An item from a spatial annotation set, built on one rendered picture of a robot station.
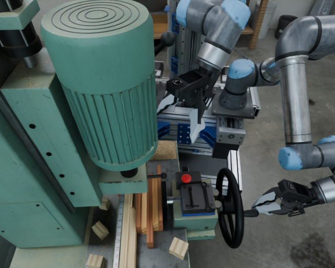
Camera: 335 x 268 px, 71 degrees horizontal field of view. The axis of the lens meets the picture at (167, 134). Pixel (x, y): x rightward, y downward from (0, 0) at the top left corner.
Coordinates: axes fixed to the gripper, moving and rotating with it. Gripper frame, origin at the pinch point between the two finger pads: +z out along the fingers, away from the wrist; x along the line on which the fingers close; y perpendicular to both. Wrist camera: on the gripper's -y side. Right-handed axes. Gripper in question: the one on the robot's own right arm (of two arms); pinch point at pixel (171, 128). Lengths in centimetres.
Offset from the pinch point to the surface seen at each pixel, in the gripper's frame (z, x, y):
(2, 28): -11.8, 7.9, -40.8
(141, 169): 14.7, 0.9, -3.3
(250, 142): 25, 20, 167
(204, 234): 27.0, -20.8, 13.9
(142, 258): 35.9, -13.4, -3.9
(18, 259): 61, 16, -22
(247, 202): 56, -13, 124
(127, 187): 20.3, 0.5, -6.1
